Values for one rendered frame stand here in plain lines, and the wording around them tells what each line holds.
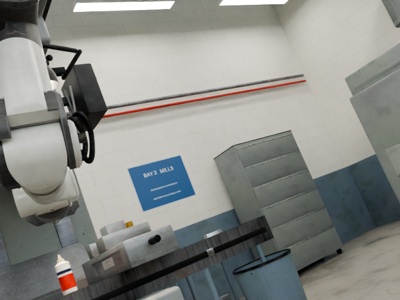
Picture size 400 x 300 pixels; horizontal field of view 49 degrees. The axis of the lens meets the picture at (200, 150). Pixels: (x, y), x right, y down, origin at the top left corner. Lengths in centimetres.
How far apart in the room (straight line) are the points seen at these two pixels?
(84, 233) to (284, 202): 499
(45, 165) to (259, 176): 576
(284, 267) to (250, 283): 27
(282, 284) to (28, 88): 279
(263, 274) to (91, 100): 199
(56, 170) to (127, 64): 628
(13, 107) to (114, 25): 662
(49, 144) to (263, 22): 853
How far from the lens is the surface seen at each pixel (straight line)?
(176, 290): 114
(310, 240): 664
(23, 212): 96
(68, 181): 89
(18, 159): 69
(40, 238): 170
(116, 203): 600
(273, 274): 328
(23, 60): 77
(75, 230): 173
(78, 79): 177
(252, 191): 624
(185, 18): 804
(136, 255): 116
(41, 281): 163
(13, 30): 83
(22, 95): 71
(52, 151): 69
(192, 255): 133
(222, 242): 139
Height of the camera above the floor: 92
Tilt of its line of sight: 11 degrees up
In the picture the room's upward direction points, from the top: 22 degrees counter-clockwise
